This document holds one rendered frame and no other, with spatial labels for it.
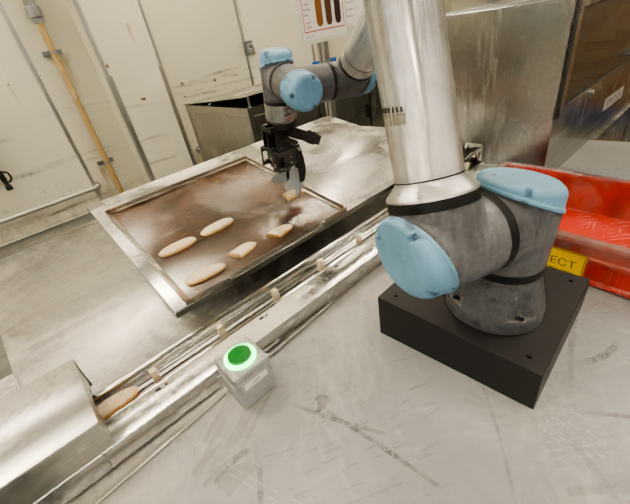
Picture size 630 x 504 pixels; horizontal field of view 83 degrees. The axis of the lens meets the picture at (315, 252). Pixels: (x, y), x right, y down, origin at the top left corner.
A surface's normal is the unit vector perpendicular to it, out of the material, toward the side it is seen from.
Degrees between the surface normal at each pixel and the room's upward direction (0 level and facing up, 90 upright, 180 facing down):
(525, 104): 90
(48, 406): 0
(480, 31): 90
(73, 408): 0
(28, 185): 90
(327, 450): 0
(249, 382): 90
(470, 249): 73
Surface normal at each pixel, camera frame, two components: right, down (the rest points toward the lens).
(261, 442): -0.15, -0.83
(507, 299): -0.25, 0.27
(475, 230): 0.46, 0.12
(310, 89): 0.45, 0.56
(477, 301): -0.73, 0.15
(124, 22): 0.67, 0.31
